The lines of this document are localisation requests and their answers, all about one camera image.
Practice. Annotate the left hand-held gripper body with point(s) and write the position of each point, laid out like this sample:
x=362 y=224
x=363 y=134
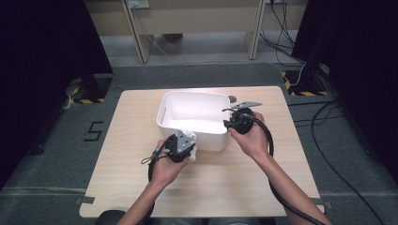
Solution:
x=184 y=143

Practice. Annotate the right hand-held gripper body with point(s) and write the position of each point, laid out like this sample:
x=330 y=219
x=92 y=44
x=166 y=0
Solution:
x=242 y=122

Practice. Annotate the white cloth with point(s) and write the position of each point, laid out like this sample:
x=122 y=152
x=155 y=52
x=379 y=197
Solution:
x=191 y=136

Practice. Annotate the white plastic bin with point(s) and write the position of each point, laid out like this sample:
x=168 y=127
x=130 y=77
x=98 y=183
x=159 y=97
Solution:
x=194 y=109

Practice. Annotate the person's right hand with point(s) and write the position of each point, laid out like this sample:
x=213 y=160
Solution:
x=255 y=142

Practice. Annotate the person's left hand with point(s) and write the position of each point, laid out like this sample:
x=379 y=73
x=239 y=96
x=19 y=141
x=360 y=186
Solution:
x=165 y=172

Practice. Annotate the stand base with hazard tape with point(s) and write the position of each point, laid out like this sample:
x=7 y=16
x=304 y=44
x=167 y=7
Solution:
x=305 y=86
x=94 y=90

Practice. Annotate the person's legs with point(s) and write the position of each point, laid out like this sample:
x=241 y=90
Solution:
x=219 y=222

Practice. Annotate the grey tape piece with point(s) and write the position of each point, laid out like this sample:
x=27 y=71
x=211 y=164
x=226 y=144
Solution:
x=325 y=204
x=85 y=200

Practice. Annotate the black curtain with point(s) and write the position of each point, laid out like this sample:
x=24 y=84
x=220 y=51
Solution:
x=359 y=62
x=40 y=78

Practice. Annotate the wall power socket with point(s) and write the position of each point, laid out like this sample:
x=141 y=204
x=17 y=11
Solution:
x=138 y=3

